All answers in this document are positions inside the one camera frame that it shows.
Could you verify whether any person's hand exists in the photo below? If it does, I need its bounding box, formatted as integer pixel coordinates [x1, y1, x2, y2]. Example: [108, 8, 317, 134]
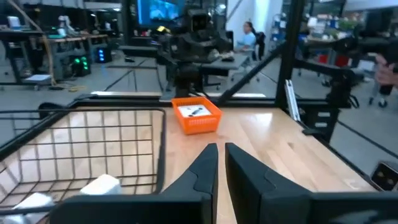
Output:
[374, 53, 398, 88]

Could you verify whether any black office desk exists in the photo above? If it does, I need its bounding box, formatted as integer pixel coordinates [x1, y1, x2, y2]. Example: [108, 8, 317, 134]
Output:
[198, 54, 250, 91]

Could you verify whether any large display screen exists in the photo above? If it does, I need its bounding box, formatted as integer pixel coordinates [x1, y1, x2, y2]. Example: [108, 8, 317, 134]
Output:
[136, 0, 185, 28]

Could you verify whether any white booklet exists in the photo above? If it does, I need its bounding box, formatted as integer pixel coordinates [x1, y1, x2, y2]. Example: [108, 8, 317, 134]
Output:
[178, 105, 213, 119]

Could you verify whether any black office chair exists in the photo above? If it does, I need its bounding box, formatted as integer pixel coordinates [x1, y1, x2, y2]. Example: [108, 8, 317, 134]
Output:
[254, 30, 267, 62]

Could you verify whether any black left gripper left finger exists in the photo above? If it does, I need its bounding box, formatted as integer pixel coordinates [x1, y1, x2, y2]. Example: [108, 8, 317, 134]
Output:
[49, 142, 220, 224]

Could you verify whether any computer with green lights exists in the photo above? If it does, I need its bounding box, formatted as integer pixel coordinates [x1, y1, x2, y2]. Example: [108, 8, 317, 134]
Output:
[72, 55, 93, 77]

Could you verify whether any person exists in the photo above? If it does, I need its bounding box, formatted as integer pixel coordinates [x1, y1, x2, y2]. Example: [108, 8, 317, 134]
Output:
[235, 21, 258, 53]

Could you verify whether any white bracket bar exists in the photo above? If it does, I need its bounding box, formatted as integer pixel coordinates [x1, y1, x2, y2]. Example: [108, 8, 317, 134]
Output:
[284, 78, 302, 123]

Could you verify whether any black wire basket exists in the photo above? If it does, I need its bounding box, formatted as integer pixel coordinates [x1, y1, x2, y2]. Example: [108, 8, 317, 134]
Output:
[0, 106, 168, 216]

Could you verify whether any computer with blue lights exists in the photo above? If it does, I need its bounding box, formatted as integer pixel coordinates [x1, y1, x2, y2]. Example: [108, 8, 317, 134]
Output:
[95, 46, 113, 64]

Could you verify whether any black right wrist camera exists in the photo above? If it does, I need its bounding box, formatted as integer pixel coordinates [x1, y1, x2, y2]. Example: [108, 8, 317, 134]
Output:
[187, 8, 211, 32]

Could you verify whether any yellow hanging cable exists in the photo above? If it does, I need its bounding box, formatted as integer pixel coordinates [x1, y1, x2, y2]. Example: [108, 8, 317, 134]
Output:
[6, 0, 58, 90]

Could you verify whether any black metal table frame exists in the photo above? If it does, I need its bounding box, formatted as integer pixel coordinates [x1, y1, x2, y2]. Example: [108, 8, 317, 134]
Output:
[0, 0, 386, 191]

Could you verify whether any small white box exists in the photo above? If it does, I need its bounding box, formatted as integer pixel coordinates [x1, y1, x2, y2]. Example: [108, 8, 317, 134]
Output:
[80, 174, 123, 196]
[1, 192, 56, 224]

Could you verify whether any cluttered workbench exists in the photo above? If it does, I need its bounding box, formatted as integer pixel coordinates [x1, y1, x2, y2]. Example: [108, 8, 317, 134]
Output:
[0, 29, 109, 86]

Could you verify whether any orange plastic basket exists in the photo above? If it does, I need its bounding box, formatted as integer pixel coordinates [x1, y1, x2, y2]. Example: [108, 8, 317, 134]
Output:
[170, 96, 224, 136]

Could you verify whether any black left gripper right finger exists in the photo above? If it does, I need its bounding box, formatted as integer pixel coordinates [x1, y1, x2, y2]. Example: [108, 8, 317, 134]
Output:
[224, 142, 398, 224]

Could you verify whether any black stereo camera box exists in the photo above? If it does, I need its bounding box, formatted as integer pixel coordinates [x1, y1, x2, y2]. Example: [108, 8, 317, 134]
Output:
[370, 161, 398, 192]

